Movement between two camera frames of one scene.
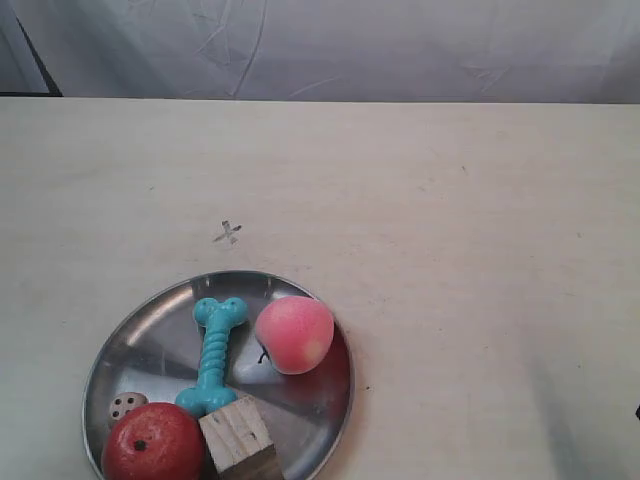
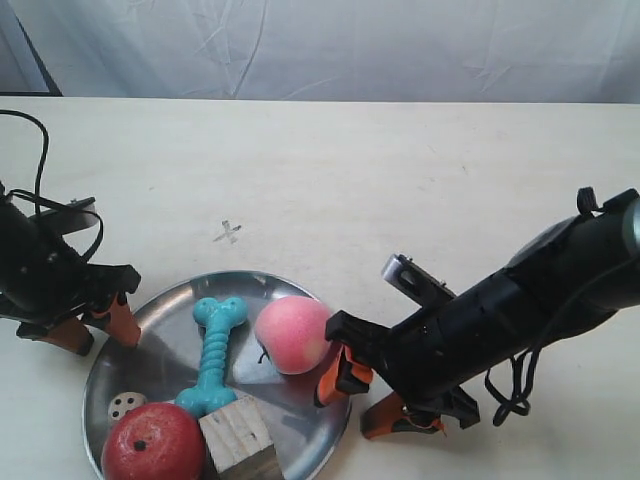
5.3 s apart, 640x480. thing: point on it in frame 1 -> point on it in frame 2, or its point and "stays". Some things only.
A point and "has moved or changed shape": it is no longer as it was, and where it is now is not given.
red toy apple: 154,441 stays
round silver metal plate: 305,414 has moved or changed shape
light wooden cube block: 240,442 stays
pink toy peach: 296,332 stays
